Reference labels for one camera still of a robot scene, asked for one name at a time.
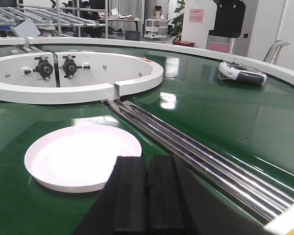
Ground black bearing mount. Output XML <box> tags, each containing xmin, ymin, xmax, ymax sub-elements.
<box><xmin>62</xmin><ymin>55</ymin><xmax>90</xmax><ymax>79</ymax></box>
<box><xmin>33</xmin><ymin>55</ymin><xmax>53</xmax><ymax>81</ymax></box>

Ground pink round plate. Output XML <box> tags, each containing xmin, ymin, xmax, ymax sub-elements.
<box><xmin>24</xmin><ymin>124</ymin><xmax>142</xmax><ymax>193</ymax></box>

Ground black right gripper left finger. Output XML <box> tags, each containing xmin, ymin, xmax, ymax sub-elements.
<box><xmin>73</xmin><ymin>156</ymin><xmax>146</xmax><ymax>235</ymax></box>

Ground right black bearing mount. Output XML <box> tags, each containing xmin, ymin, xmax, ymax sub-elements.
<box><xmin>62</xmin><ymin>55</ymin><xmax>90</xmax><ymax>79</ymax></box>

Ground metal roller rack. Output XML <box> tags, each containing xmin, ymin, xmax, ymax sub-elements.
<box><xmin>0</xmin><ymin>0</ymin><xmax>108</xmax><ymax>38</ymax></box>

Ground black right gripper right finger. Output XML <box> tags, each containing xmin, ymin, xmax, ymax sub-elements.
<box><xmin>147</xmin><ymin>155</ymin><xmax>262</xmax><ymax>235</ymax></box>

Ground left black bearing mount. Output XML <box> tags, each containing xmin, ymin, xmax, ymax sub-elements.
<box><xmin>33</xmin><ymin>55</ymin><xmax>53</xmax><ymax>81</ymax></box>

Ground white box on rack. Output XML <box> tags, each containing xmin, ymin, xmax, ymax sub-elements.
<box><xmin>10</xmin><ymin>18</ymin><xmax>41</xmax><ymax>38</ymax></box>

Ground black crate on floor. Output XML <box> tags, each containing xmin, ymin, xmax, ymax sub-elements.
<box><xmin>125</xmin><ymin>30</ymin><xmax>140</xmax><ymax>41</ymax></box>

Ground pink wall notice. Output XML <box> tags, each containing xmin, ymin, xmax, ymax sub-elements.
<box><xmin>189</xmin><ymin>8</ymin><xmax>204</xmax><ymax>23</ymax></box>

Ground white shelf cart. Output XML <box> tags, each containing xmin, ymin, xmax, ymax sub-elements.
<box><xmin>144</xmin><ymin>19</ymin><xmax>168</xmax><ymax>40</ymax></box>

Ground steel conveyor rollers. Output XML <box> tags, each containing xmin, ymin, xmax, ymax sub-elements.
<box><xmin>103</xmin><ymin>99</ymin><xmax>294</xmax><ymax>223</ymax></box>

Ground white grey remote controller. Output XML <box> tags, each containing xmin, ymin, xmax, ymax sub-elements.
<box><xmin>219</xmin><ymin>60</ymin><xmax>267</xmax><ymax>85</ymax></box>

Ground white outer conveyor rim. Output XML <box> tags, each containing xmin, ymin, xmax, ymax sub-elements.
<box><xmin>0</xmin><ymin>37</ymin><xmax>294</xmax><ymax>85</ymax></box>

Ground white inner conveyor ring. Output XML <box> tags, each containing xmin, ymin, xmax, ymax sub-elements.
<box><xmin>0</xmin><ymin>50</ymin><xmax>164</xmax><ymax>105</ymax></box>

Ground green potted plant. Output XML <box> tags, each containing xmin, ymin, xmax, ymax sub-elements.
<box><xmin>170</xmin><ymin>0</ymin><xmax>185</xmax><ymax>41</ymax></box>

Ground seated person in black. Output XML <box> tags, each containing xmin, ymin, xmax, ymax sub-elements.
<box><xmin>80</xmin><ymin>1</ymin><xmax>101</xmax><ymax>38</ymax></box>

